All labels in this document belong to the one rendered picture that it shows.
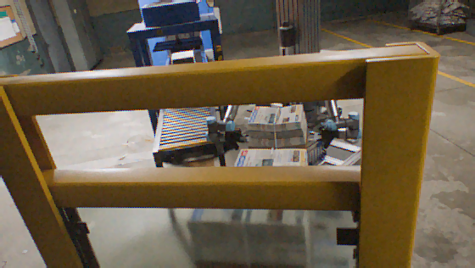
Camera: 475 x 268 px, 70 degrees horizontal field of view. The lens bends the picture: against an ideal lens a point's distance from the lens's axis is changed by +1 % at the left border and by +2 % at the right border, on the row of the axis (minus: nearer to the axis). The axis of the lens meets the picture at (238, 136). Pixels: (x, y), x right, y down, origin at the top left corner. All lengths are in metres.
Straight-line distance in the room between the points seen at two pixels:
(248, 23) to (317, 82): 10.96
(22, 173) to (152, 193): 0.25
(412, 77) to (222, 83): 0.26
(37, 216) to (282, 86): 0.56
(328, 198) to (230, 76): 0.26
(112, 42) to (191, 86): 11.07
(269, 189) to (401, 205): 0.21
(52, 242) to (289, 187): 0.51
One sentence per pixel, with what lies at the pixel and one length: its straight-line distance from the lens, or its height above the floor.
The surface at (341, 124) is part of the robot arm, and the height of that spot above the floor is 0.98.
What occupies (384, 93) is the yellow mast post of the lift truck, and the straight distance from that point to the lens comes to 0.50.
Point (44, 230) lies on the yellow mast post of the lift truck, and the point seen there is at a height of 1.55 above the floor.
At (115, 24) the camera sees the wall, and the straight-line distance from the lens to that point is 11.47.
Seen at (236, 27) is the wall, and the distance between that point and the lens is 11.39.
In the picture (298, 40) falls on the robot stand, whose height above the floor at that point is 1.42.
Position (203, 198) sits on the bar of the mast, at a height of 1.62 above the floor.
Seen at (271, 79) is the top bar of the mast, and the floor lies 1.83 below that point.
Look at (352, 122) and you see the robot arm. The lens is 2.38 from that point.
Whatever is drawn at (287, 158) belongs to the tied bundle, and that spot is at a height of 1.06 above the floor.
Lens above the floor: 1.97
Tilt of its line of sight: 26 degrees down
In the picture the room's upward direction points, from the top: 8 degrees counter-clockwise
